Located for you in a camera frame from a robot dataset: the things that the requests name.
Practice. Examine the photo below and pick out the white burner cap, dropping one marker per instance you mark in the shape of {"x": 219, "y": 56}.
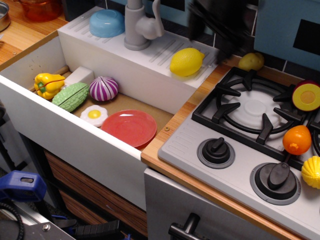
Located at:
{"x": 253, "y": 104}

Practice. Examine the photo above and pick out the blue plastic clamp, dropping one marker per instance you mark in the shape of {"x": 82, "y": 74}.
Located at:
{"x": 21, "y": 186}

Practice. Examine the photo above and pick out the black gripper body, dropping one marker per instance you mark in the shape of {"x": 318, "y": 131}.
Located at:
{"x": 225, "y": 18}

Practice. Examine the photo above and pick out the metal oven door handle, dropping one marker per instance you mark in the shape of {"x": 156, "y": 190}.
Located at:
{"x": 186, "y": 231}

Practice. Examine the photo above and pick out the red plastic plate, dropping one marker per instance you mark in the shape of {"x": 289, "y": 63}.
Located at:
{"x": 134, "y": 127}

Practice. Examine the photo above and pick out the blue plastic bowl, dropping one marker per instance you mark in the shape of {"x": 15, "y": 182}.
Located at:
{"x": 107, "y": 23}

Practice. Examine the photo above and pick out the black stove knob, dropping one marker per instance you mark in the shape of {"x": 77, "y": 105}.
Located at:
{"x": 216, "y": 153}
{"x": 275, "y": 183}

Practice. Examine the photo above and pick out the halved purple toy fruit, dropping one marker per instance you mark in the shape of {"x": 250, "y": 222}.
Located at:
{"x": 306, "y": 95}

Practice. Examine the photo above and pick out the yellow toy lemon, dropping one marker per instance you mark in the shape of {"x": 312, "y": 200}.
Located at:
{"x": 186, "y": 62}

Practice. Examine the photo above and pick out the right black stove knob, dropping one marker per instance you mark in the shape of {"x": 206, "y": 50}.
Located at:
{"x": 275, "y": 183}

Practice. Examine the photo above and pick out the yellow toy bell pepper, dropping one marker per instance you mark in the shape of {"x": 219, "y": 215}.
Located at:
{"x": 48, "y": 85}

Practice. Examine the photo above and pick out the left black stove knob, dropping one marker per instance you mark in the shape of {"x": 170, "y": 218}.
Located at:
{"x": 216, "y": 153}

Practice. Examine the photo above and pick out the toy fried egg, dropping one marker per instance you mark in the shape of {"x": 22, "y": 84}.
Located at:
{"x": 94, "y": 115}

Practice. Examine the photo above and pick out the yellow toy potato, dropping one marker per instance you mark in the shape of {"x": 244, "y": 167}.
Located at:
{"x": 252, "y": 61}

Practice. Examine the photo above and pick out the orange glass pot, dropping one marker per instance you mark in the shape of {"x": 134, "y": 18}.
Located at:
{"x": 41, "y": 10}

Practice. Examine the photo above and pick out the green toy bitter gourd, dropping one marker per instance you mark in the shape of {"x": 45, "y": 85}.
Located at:
{"x": 72, "y": 96}

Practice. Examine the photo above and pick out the white sponge block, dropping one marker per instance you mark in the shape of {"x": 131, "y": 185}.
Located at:
{"x": 80, "y": 75}

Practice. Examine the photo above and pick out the orange toy fruit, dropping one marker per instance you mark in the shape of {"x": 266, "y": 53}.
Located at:
{"x": 297, "y": 140}

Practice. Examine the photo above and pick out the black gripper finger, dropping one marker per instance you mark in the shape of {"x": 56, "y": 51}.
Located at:
{"x": 224, "y": 54}
{"x": 196, "y": 24}

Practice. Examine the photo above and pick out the yellow toy corn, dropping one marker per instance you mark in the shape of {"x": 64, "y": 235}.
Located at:
{"x": 310, "y": 172}

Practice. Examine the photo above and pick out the grey toy stove top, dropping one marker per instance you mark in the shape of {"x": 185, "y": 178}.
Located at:
{"x": 302, "y": 216}

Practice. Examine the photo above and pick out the metal pot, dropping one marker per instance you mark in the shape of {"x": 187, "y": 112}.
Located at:
{"x": 5, "y": 19}

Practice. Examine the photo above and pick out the purple striped toy onion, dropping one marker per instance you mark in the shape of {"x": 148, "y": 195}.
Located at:
{"x": 103, "y": 89}

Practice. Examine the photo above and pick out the grey toy faucet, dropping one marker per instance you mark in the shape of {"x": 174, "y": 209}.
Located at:
{"x": 140, "y": 29}

